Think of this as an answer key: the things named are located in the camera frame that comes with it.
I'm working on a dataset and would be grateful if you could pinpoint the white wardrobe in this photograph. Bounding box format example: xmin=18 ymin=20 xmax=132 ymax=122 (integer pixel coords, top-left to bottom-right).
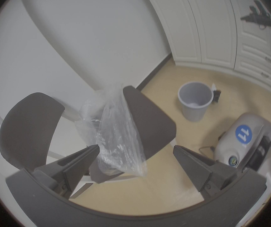
xmin=140 ymin=0 xmax=271 ymax=96

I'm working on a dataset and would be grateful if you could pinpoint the crumpled black plastic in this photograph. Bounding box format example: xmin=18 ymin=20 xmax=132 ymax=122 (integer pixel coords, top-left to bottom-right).
xmin=213 ymin=90 xmax=222 ymax=104

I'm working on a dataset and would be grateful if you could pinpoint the grey seat white chair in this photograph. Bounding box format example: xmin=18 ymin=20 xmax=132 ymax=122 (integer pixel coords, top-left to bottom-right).
xmin=0 ymin=85 xmax=177 ymax=198

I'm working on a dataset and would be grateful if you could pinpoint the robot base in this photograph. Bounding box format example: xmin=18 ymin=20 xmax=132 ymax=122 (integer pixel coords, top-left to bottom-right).
xmin=214 ymin=113 xmax=271 ymax=172

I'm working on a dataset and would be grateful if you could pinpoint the black cable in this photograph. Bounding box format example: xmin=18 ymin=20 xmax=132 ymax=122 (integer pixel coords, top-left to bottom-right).
xmin=198 ymin=146 xmax=217 ymax=156

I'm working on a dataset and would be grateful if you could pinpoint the white trash bin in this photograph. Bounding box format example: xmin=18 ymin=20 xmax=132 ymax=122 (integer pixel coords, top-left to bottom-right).
xmin=178 ymin=81 xmax=214 ymax=122

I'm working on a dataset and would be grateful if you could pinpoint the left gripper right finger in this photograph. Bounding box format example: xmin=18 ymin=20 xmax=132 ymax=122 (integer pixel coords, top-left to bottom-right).
xmin=173 ymin=144 xmax=238 ymax=197

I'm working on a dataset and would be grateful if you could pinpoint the clear plastic bag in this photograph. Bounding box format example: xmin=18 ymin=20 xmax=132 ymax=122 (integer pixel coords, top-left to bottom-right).
xmin=75 ymin=83 xmax=148 ymax=177

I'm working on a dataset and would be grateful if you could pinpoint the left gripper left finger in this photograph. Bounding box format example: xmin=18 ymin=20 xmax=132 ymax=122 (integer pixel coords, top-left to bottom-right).
xmin=34 ymin=144 xmax=100 ymax=200

